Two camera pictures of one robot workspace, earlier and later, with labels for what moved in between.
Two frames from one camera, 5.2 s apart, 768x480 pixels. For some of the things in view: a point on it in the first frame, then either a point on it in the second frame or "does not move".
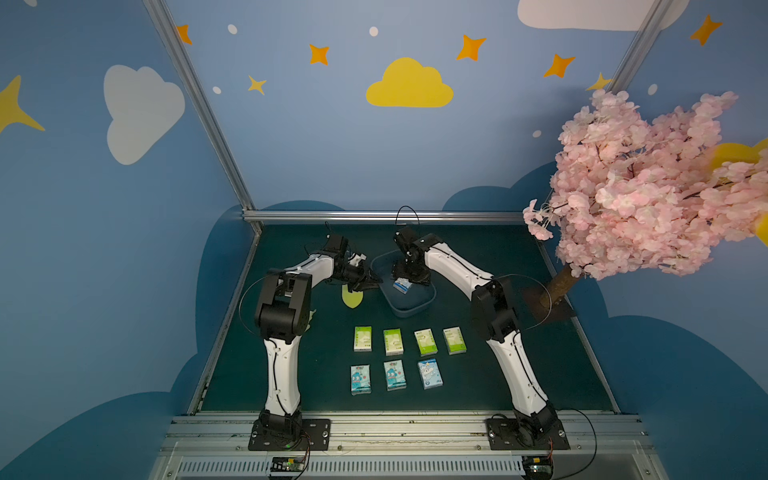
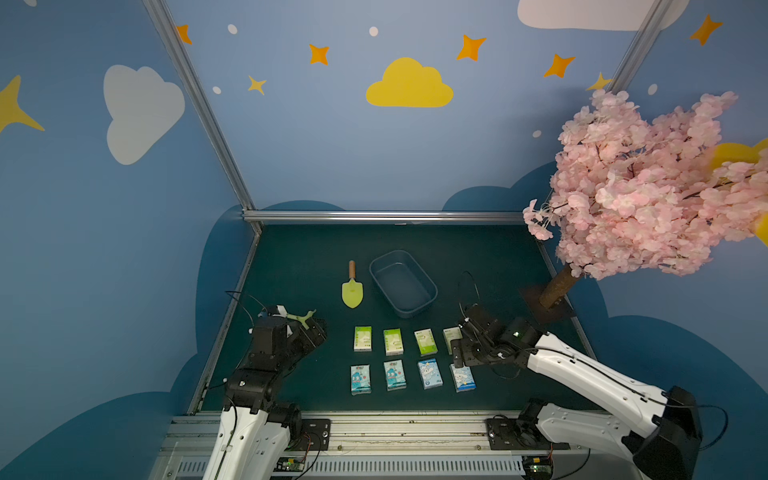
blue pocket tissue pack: x=395 y=375 does not move
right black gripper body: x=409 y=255 to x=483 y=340
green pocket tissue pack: x=363 y=339 does not move
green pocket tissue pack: x=393 y=342 does not move
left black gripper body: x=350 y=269 to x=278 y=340
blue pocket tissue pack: x=402 y=284 to x=463 y=378
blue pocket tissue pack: x=430 y=374 does not move
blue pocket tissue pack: x=360 y=376 does not move
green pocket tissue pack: x=426 y=342 does not move
